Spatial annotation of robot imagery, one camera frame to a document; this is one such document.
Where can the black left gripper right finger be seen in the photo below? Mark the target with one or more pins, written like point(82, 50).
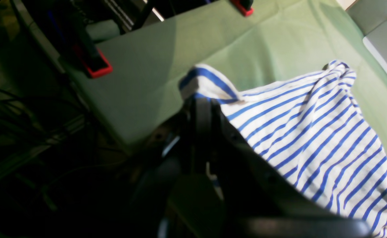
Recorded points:
point(261, 203)

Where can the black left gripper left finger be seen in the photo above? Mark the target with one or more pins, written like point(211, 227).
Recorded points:
point(170, 188)

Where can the blue white striped t-shirt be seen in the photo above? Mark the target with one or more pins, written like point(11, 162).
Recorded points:
point(312, 131)

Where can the red black left clamp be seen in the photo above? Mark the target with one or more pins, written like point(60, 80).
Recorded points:
point(92, 60)

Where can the red black clamp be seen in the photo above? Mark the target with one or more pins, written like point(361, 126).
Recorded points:
point(244, 6)
point(92, 60)

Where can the green table cloth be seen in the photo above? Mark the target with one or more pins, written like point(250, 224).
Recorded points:
point(282, 39)

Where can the red black centre clamp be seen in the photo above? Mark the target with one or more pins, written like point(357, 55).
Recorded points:
point(244, 6)

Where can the white plastic container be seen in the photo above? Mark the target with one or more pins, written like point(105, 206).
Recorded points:
point(371, 17)

